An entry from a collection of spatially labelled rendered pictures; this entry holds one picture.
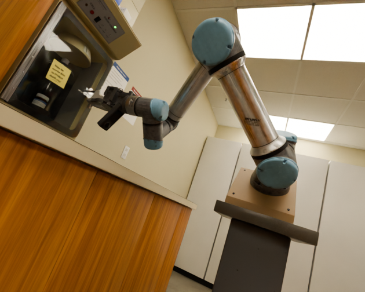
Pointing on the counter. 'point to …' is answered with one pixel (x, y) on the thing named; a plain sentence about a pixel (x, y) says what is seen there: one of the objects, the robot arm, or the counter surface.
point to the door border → (33, 53)
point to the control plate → (99, 7)
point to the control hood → (115, 47)
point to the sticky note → (58, 73)
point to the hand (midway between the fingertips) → (90, 103)
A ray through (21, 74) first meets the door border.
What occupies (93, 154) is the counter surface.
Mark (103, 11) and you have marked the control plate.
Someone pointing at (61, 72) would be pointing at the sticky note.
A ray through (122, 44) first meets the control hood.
